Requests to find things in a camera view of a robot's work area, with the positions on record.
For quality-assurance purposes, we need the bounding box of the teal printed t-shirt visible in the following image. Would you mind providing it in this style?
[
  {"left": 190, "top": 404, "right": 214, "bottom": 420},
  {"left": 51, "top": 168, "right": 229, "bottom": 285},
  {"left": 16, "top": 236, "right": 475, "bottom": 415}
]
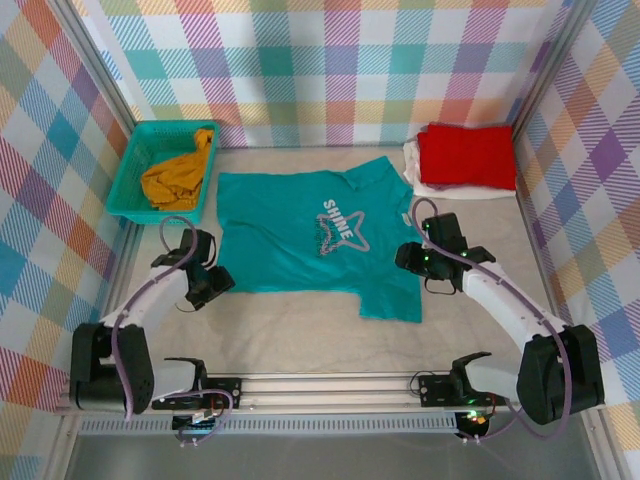
[{"left": 215, "top": 155, "right": 425, "bottom": 322}]

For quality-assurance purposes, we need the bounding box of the white folded t-shirt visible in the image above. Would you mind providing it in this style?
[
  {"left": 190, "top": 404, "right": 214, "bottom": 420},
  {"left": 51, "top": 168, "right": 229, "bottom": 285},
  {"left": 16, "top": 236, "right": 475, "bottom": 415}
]
[{"left": 402, "top": 140, "right": 516, "bottom": 201}]

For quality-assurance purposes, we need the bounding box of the mustard yellow t-shirt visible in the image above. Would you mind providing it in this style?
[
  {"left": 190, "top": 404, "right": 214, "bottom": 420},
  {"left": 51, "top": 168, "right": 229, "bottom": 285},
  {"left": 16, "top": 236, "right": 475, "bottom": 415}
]
[{"left": 140, "top": 128, "right": 216, "bottom": 212}]

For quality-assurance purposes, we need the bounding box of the teal plastic basket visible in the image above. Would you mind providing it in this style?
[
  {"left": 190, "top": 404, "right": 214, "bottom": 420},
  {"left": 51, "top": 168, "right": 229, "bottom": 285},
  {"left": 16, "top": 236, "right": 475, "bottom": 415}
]
[{"left": 107, "top": 119, "right": 221, "bottom": 226}]

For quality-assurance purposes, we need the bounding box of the red folded t-shirt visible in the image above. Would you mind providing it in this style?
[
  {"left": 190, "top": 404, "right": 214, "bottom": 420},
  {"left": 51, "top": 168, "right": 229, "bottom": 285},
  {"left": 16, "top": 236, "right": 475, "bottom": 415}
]
[{"left": 417, "top": 123, "right": 517, "bottom": 192}]

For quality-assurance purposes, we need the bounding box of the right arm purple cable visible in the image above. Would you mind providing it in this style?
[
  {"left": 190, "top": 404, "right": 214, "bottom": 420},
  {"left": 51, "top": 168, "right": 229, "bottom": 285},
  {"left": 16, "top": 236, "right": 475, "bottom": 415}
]
[{"left": 410, "top": 198, "right": 574, "bottom": 444}]

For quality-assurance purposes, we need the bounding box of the aluminium side rail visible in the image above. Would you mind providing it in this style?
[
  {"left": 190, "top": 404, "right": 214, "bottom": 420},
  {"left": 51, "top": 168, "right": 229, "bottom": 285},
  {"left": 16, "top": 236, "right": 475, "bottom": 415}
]
[{"left": 97, "top": 219, "right": 145, "bottom": 326}]

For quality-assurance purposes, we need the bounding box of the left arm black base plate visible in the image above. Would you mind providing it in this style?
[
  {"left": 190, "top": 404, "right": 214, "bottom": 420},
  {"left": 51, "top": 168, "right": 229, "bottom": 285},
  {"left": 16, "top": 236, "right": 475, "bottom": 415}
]
[{"left": 151, "top": 377, "right": 244, "bottom": 411}]

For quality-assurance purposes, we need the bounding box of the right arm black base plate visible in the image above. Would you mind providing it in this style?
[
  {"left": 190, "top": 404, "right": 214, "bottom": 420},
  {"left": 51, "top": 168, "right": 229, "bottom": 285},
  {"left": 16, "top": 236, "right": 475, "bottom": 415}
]
[{"left": 417, "top": 373, "right": 511, "bottom": 407}]

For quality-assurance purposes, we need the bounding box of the aluminium mounting rail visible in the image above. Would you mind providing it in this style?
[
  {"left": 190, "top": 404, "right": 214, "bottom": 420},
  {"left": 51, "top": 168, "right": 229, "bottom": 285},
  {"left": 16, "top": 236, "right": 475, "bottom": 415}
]
[{"left": 54, "top": 368, "right": 609, "bottom": 416}]

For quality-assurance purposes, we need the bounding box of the slotted grey cable duct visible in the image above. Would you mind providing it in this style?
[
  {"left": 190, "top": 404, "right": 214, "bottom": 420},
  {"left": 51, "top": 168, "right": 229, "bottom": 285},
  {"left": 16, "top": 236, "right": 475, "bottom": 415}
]
[{"left": 79, "top": 417, "right": 459, "bottom": 435}]

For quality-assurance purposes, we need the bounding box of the aluminium frame post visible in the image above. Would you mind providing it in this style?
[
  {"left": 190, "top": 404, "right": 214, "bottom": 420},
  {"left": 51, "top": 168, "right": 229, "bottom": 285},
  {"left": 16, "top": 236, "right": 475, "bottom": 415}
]
[
  {"left": 59, "top": 0, "right": 139, "bottom": 130},
  {"left": 509, "top": 0, "right": 596, "bottom": 136}
]

